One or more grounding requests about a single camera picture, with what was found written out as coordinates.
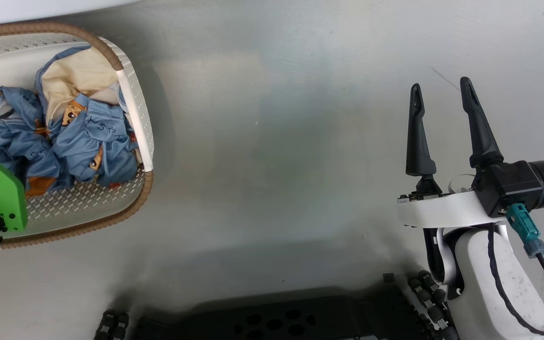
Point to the blue garment with cream lining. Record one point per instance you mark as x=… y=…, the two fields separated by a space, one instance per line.
x=78 y=71

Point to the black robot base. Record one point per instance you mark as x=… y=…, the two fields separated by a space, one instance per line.
x=300 y=321

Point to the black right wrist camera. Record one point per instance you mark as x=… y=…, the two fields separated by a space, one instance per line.
x=513 y=186

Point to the white front-load washing machine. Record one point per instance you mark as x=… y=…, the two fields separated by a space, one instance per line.
x=17 y=9

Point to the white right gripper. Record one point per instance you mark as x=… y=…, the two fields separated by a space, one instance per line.
x=446 y=210

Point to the cream perforated laundry basket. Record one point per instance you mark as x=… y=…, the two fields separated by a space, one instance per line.
x=88 y=208

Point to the black roller wheel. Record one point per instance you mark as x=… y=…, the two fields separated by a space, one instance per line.
x=430 y=302
x=109 y=326

